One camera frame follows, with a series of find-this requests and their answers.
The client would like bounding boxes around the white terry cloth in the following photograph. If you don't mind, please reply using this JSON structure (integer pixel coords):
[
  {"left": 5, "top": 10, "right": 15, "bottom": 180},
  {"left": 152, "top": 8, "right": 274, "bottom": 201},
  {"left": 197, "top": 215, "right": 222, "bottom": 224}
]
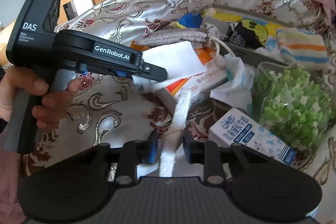
[{"left": 132, "top": 74, "right": 194, "bottom": 178}]

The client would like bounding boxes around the white plastic wipes packet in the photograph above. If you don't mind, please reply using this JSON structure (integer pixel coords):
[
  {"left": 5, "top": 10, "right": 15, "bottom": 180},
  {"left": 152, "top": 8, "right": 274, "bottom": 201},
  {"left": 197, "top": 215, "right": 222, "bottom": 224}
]
[{"left": 210, "top": 54, "right": 256, "bottom": 114}]

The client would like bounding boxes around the orange cloth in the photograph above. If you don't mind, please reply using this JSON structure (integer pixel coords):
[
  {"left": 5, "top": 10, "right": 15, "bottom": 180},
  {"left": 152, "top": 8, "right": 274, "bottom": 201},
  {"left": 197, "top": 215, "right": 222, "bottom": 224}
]
[{"left": 130, "top": 40, "right": 143, "bottom": 52}]

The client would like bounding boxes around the grey drawstring pouch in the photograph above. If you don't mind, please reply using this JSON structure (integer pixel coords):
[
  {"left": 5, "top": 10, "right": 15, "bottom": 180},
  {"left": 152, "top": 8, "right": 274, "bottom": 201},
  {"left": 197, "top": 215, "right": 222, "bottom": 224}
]
[{"left": 135, "top": 23, "right": 236, "bottom": 57}]

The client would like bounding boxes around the navy blue patterned sock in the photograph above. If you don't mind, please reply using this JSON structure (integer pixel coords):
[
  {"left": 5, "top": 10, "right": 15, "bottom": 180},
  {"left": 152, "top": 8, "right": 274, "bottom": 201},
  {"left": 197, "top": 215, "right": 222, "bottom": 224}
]
[{"left": 228, "top": 19, "right": 268, "bottom": 50}]

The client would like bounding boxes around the striped pastel towel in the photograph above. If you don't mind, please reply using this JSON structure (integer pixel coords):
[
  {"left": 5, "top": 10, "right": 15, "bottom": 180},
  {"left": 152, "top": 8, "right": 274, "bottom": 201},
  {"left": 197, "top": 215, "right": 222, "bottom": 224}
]
[{"left": 265, "top": 28, "right": 329, "bottom": 71}]

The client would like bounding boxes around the white tissue paper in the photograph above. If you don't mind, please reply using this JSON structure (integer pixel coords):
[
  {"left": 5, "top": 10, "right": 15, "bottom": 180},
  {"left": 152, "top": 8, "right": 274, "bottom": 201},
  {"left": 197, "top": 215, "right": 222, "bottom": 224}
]
[{"left": 142, "top": 41, "right": 206, "bottom": 87}]

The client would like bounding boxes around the person's left hand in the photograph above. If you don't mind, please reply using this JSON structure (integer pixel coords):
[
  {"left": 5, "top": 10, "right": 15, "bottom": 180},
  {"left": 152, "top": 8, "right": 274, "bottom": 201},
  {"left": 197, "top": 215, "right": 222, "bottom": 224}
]
[{"left": 0, "top": 66, "right": 82, "bottom": 132}]

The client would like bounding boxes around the blue white carton box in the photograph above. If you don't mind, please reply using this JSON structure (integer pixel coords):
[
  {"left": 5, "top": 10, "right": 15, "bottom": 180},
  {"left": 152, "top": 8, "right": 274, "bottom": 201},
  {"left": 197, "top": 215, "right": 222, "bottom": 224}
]
[{"left": 209, "top": 108, "right": 296, "bottom": 166}]

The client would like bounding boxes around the floral satin bedspread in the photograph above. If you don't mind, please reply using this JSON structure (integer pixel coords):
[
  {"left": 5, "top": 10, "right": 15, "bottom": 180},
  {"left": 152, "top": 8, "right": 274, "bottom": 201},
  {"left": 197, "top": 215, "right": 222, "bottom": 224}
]
[{"left": 0, "top": 0, "right": 336, "bottom": 224}]

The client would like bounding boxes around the orange white medicine box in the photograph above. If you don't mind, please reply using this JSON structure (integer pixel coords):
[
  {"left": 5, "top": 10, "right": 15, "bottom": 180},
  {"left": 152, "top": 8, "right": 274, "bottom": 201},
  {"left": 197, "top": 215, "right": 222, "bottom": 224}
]
[{"left": 157, "top": 48, "right": 228, "bottom": 113}]

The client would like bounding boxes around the grey tray with cartoon print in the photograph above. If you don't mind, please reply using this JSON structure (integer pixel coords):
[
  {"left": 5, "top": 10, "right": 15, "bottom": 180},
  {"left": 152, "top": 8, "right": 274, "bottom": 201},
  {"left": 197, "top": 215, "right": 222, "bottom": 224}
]
[{"left": 180, "top": 4, "right": 326, "bottom": 70}]

